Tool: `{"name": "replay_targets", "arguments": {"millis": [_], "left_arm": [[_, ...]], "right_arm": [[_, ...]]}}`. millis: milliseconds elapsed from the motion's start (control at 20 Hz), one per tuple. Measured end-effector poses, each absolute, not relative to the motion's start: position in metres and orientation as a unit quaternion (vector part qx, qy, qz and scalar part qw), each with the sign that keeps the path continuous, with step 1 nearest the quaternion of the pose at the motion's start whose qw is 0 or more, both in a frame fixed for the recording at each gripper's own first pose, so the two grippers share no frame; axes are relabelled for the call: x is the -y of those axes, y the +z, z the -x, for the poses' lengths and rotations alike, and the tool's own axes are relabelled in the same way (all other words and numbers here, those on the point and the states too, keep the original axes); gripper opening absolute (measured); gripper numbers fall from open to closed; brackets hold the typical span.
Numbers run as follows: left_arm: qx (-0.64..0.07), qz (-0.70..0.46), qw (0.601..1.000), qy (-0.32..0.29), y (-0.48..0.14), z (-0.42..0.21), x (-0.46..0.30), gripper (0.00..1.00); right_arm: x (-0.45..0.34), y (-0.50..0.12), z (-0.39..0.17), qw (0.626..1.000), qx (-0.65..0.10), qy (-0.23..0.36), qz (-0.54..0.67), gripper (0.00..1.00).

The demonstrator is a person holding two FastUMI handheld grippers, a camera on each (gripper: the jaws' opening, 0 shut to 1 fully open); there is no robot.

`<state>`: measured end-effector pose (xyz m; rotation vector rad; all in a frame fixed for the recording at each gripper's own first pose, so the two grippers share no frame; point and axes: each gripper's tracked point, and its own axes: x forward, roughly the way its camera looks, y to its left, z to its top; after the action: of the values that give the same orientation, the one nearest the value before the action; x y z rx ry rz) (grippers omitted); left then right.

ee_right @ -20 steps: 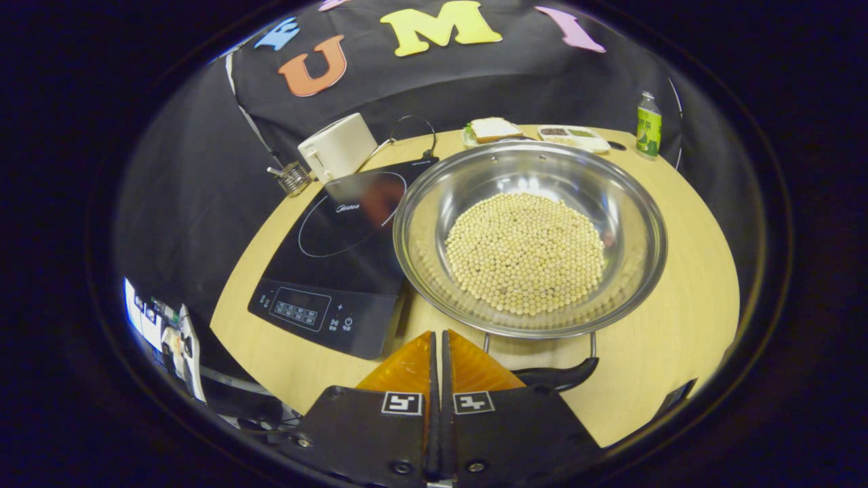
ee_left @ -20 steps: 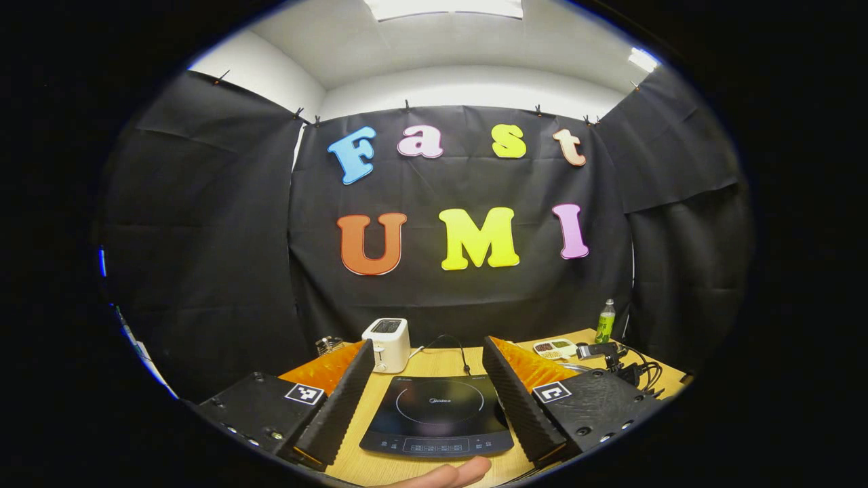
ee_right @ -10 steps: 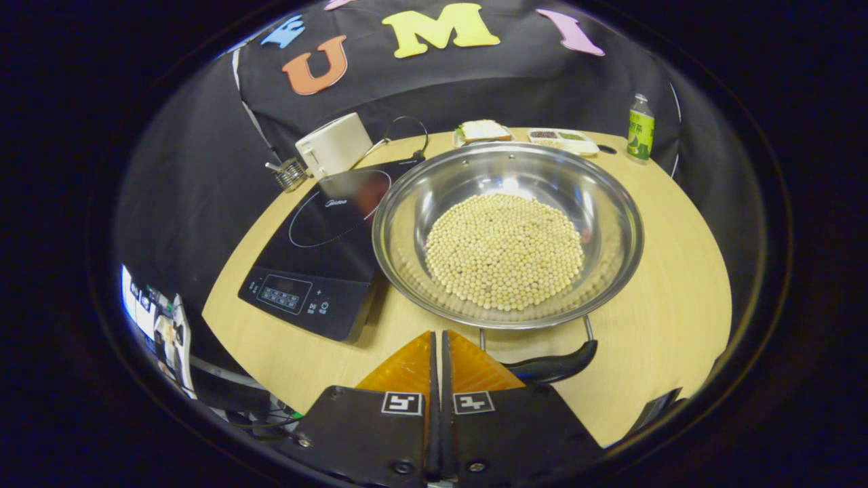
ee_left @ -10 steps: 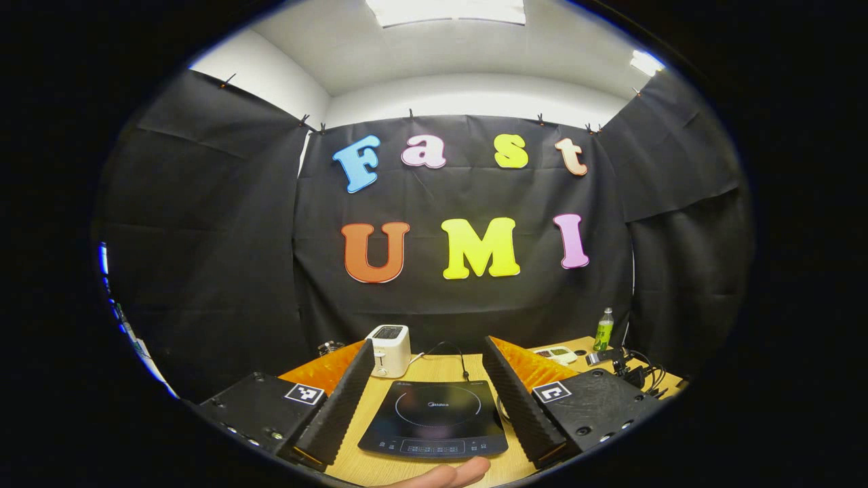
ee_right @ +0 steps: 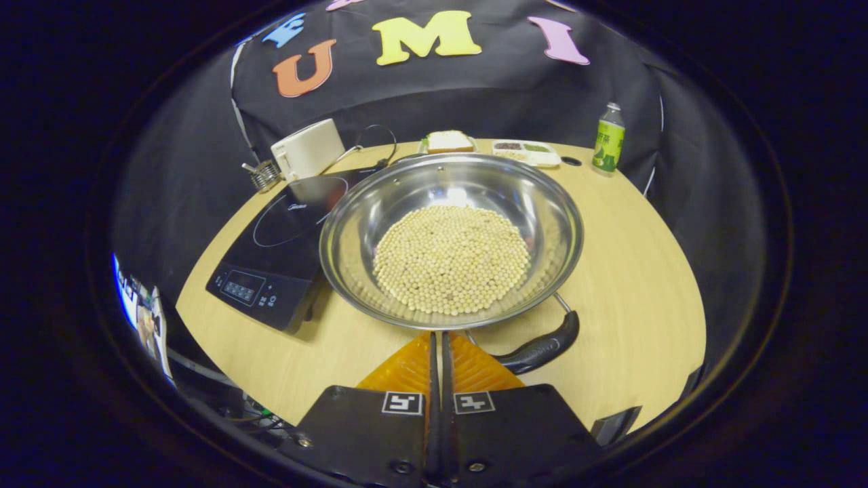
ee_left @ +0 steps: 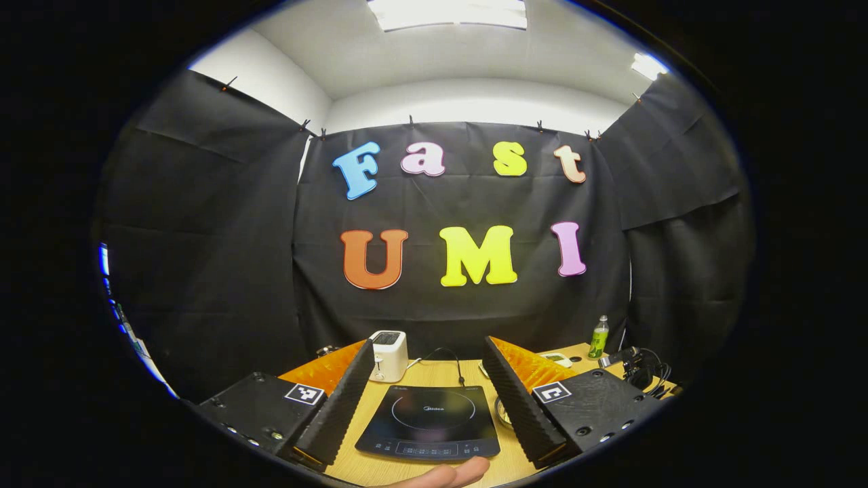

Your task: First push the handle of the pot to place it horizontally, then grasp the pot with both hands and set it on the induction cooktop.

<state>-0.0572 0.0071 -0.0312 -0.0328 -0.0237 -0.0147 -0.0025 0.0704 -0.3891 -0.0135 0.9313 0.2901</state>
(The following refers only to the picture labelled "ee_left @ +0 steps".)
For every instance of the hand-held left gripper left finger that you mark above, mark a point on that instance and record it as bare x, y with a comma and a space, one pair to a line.
339, 413

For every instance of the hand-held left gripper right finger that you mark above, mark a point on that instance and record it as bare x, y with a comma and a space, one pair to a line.
519, 407

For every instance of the black induction cooktop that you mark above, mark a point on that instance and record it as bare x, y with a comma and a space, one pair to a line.
427, 420

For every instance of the small white plate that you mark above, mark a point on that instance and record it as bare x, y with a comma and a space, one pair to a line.
482, 370

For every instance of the white divided spice dish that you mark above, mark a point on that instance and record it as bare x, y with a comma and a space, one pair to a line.
557, 359

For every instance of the white toaster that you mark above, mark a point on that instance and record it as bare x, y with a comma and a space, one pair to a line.
388, 356

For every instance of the green drink bottle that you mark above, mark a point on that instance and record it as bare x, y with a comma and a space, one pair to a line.
598, 337

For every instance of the black backdrop cloth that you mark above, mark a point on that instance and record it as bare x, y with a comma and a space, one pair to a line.
461, 312

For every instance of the small ceiling light panel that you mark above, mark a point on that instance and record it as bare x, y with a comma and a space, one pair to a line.
648, 66

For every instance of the large ceiling light panel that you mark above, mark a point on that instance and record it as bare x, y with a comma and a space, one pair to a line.
447, 13

